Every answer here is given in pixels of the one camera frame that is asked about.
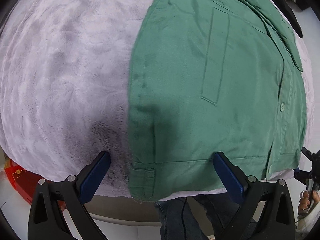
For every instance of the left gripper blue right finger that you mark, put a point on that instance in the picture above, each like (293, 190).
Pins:
(277, 217)

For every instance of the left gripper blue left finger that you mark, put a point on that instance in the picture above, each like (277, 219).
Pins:
(46, 220)

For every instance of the green work shirt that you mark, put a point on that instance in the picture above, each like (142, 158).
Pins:
(211, 76)

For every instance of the person's right hand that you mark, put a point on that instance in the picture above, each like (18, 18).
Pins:
(304, 201)

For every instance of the red box on floor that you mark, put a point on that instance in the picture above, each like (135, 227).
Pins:
(23, 181)

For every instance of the person's blue jeans legs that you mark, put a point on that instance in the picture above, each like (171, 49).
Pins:
(178, 221)

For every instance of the lilac plush bed blanket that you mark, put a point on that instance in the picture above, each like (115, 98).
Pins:
(65, 70)

